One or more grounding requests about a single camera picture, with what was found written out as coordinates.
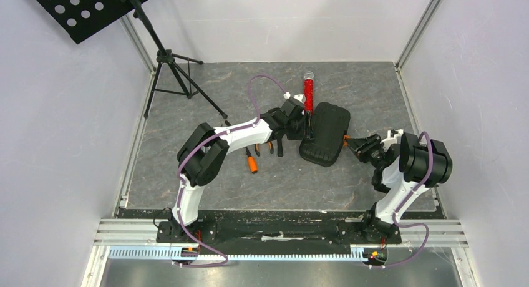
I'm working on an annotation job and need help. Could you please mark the black plastic tool case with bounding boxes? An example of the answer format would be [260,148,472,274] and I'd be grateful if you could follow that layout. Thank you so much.
[299,102,351,167]

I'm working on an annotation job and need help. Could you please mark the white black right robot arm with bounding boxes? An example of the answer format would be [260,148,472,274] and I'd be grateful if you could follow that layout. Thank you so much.
[344,129,453,242]

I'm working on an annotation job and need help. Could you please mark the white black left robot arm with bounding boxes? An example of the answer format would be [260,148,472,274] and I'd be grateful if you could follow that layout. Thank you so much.
[172,94,308,242]

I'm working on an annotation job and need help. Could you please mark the steel claw hammer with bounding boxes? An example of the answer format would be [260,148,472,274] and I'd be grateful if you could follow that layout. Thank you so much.
[276,132,285,157]

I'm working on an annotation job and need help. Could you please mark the black music stand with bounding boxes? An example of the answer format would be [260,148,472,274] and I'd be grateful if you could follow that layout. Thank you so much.
[24,0,229,120]

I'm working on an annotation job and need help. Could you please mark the orange handle pliers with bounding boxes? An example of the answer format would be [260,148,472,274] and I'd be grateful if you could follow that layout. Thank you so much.
[254,142,274,157]

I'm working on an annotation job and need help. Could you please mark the large orange handle screwdriver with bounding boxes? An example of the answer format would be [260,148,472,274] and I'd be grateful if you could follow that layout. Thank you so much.
[245,147,258,174]

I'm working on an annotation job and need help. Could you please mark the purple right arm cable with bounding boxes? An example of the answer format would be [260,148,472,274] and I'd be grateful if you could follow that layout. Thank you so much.
[363,131,435,270]

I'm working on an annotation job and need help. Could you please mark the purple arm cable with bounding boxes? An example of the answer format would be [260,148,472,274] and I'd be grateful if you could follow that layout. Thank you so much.
[363,131,435,270]
[171,74,292,268]

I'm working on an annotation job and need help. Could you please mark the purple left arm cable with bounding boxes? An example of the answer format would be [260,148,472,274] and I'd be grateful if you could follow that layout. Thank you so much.
[171,74,292,268]

